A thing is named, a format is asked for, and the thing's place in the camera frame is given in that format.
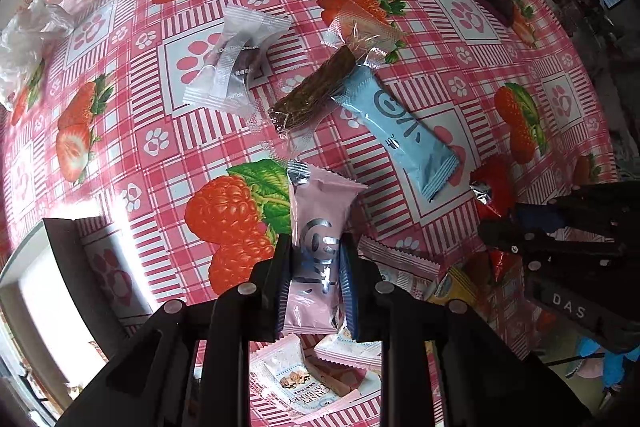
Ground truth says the white cranberry crispy packet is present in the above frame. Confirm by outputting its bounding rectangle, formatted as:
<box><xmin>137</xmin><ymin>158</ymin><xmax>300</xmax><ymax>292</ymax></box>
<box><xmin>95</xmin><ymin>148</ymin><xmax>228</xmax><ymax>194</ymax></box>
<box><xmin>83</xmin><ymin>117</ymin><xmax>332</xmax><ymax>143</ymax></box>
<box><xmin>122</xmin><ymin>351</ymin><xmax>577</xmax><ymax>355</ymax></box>
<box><xmin>250</xmin><ymin>334</ymin><xmax>381</xmax><ymax>423</ymax></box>

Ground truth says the pink snack packet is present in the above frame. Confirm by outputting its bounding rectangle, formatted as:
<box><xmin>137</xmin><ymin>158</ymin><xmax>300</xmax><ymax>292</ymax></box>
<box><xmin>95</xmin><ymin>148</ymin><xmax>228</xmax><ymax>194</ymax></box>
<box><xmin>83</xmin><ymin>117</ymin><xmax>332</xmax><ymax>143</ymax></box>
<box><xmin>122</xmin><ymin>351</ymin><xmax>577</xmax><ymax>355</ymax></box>
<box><xmin>283</xmin><ymin>160</ymin><xmax>367</xmax><ymax>335</ymax></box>

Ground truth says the translucent white snack packet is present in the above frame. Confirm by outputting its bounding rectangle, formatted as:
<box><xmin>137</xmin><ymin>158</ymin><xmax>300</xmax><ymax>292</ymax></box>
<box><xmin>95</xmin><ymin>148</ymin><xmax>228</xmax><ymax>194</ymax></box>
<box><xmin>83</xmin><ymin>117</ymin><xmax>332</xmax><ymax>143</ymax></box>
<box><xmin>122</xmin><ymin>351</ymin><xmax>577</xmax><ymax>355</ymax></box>
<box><xmin>182</xmin><ymin>4</ymin><xmax>291</xmax><ymax>118</ymax></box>

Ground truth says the red foil snack packet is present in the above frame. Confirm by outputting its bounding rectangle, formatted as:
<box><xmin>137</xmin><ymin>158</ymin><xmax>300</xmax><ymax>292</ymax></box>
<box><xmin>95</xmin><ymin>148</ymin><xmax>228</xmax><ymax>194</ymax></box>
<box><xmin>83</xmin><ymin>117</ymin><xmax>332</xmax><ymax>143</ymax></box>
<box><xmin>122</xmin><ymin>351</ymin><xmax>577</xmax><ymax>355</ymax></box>
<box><xmin>470</xmin><ymin>155</ymin><xmax>516</xmax><ymax>285</ymax></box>

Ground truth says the yellow snack packet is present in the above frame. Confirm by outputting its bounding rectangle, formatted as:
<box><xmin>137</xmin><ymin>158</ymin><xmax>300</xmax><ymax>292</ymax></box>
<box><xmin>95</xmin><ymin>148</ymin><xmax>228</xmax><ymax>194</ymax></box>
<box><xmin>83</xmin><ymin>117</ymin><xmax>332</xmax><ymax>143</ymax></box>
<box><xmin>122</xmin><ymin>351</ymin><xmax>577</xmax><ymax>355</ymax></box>
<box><xmin>427</xmin><ymin>267</ymin><xmax>477</xmax><ymax>308</ymax></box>

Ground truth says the blue glove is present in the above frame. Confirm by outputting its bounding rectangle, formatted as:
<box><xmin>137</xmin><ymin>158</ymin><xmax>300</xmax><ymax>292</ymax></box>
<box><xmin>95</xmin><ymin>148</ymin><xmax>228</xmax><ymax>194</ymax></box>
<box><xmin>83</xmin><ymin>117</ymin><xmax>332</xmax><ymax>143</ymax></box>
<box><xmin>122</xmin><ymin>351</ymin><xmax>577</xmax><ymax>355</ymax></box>
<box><xmin>565</xmin><ymin>337</ymin><xmax>639</xmax><ymax>388</ymax></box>

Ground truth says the white cardboard box tray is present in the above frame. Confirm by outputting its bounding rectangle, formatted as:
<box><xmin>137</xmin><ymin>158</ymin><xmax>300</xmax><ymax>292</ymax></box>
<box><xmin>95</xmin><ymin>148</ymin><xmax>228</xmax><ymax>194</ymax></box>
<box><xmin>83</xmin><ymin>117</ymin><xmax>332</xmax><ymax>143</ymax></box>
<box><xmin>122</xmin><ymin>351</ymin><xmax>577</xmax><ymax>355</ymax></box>
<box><xmin>1</xmin><ymin>218</ymin><xmax>157</xmax><ymax>425</ymax></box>

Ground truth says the light blue snack packet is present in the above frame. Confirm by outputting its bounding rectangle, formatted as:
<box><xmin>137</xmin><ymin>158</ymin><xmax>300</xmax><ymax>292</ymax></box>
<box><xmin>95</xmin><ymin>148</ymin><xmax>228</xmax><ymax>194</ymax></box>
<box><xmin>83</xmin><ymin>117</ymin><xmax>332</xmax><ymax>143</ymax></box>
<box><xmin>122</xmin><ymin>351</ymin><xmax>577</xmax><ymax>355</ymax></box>
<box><xmin>332</xmin><ymin>66</ymin><xmax>460</xmax><ymax>200</ymax></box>

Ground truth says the strawberry checkered tablecloth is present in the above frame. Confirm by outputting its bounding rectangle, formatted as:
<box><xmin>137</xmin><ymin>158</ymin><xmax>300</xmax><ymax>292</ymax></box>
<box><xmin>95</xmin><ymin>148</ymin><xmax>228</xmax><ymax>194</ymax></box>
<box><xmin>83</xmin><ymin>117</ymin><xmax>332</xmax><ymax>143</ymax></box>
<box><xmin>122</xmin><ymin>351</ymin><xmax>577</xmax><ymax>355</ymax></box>
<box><xmin>0</xmin><ymin>0</ymin><xmax>618</xmax><ymax>427</ymax></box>

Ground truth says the brown bar in clear wrapper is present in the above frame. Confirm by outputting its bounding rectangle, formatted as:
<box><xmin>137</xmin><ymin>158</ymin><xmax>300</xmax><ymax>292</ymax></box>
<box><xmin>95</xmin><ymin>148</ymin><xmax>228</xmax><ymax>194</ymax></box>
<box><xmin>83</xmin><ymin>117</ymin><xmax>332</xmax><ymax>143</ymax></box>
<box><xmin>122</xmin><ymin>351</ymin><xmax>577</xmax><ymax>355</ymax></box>
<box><xmin>268</xmin><ymin>1</ymin><xmax>404</xmax><ymax>134</ymax></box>

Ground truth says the white plastic bag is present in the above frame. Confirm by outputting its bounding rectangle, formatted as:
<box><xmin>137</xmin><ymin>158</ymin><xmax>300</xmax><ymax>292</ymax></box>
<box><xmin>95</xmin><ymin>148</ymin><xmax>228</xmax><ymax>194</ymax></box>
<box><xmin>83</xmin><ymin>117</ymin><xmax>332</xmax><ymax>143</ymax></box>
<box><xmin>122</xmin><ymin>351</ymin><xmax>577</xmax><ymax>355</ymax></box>
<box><xmin>0</xmin><ymin>0</ymin><xmax>75</xmax><ymax>110</ymax></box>

